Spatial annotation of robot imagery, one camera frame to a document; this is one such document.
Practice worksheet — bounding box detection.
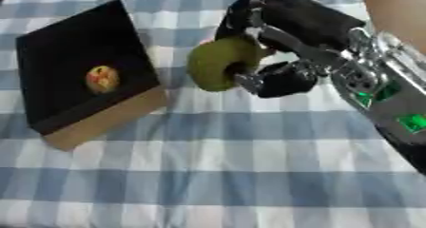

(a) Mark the red and yellow toy fruit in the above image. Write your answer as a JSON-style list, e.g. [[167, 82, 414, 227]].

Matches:
[[83, 65, 122, 95]]

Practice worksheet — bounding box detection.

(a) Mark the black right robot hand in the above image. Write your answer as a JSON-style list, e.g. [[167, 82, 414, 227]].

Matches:
[[213, 0, 370, 99]]

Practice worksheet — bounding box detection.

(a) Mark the tan cardboard box black inside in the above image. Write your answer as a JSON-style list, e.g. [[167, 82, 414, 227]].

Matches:
[[14, 0, 170, 152]]

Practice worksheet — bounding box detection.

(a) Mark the green toy fruit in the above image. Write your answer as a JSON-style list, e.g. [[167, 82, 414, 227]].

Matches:
[[184, 36, 275, 92]]

